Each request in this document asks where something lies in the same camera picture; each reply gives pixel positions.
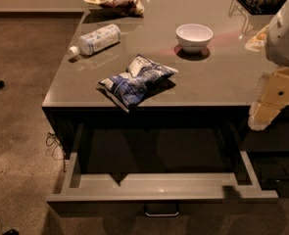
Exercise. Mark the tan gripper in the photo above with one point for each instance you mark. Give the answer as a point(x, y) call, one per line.
point(285, 38)

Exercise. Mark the blue chip bag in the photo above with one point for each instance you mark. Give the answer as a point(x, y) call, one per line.
point(129, 88)

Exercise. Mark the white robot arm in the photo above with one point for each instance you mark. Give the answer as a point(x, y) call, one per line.
point(277, 39)

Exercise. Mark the open grey top drawer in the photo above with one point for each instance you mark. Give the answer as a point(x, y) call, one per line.
point(86, 194)

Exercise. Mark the brown snack bag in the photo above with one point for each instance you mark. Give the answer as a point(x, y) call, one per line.
point(125, 7)

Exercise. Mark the yellow snack packet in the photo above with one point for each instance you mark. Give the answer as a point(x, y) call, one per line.
point(257, 42)

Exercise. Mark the white ceramic bowl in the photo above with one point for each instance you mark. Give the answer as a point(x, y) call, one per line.
point(193, 37)

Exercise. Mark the dark grey cabinet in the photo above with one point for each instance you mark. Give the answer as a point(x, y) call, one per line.
point(192, 122)

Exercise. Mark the clear plastic water bottle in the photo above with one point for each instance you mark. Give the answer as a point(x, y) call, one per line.
point(97, 40)

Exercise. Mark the metal drawer handle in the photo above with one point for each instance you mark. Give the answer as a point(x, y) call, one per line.
point(161, 210)

